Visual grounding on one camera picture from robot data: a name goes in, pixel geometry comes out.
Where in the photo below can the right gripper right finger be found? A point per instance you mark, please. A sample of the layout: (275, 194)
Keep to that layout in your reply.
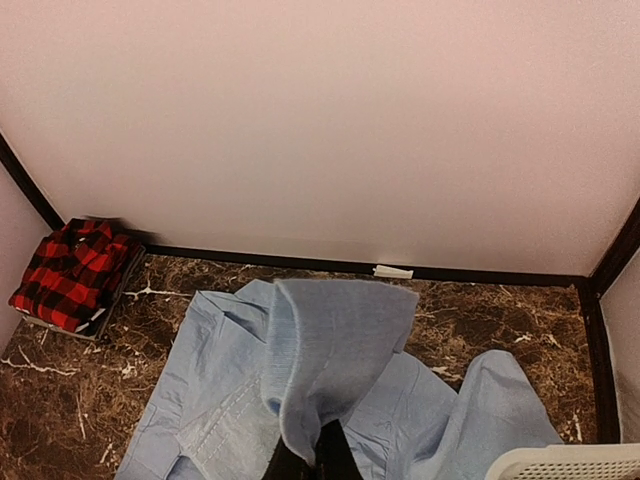
(334, 459)

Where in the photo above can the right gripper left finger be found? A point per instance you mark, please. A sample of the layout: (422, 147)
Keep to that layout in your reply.
(286, 465)

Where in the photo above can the light blue long sleeve shirt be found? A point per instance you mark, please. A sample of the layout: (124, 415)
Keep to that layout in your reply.
(275, 362)

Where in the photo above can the grey folded shirt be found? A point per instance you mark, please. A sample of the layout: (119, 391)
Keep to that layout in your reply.
(94, 327)

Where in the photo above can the grey plastic laundry basket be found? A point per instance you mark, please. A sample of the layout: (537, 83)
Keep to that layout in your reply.
(563, 462)

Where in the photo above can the red black plaid shirt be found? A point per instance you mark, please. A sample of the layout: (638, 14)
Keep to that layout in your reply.
(72, 271)

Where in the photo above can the white wall clip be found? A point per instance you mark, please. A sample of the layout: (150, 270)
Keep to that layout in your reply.
(384, 271)

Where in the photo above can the right black frame post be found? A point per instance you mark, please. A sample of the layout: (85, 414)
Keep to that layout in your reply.
(591, 291)

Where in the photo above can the black frame post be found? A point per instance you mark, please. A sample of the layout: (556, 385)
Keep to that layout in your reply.
(591, 291)
(28, 187)

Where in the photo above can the left black frame post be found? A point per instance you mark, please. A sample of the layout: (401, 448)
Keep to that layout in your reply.
(28, 187)

